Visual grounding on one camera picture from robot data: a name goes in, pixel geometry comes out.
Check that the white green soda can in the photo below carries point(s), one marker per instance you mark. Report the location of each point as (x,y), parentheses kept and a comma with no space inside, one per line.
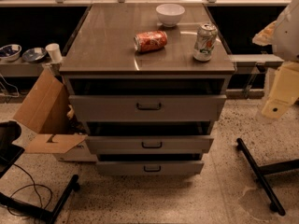
(206,37)

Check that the grey bottom drawer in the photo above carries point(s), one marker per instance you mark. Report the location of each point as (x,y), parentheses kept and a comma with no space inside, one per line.
(149,167)

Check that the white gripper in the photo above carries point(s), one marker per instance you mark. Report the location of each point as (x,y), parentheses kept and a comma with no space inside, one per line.
(289,34)

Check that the orange soda can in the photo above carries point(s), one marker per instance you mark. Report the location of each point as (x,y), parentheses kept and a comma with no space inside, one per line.
(150,41)

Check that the white paper cup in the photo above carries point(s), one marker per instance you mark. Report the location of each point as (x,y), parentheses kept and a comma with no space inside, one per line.
(53,50)

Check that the grey middle drawer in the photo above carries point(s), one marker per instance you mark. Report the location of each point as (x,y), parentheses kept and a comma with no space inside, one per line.
(188,144)

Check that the black stand leg left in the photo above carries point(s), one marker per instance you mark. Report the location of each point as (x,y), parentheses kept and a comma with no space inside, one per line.
(49,217)

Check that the black stand leg right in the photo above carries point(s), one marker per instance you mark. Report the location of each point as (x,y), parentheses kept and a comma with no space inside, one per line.
(262,171)

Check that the grey drawer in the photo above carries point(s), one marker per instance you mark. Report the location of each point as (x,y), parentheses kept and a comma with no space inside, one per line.
(149,167)
(188,144)
(147,108)

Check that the grey drawer cabinet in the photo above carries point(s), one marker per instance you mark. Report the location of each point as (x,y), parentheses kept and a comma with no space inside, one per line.
(103,61)

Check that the grey side shelf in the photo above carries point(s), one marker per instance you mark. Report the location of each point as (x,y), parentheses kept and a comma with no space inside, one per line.
(20,68)

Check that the black chair seat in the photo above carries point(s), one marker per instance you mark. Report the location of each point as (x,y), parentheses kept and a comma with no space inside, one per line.
(9,153)

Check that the blue white bowl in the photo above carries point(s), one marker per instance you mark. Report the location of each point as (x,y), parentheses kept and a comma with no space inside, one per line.
(10,52)

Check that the brown cardboard box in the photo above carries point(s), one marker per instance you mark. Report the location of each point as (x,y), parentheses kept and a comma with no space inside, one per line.
(44,111)

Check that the black stand leg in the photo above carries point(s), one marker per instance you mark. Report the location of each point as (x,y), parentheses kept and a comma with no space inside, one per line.
(49,217)
(262,171)

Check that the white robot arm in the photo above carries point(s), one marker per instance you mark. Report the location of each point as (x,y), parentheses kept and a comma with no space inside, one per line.
(283,35)

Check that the grey top drawer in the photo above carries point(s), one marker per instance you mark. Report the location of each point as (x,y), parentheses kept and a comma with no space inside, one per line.
(147,108)

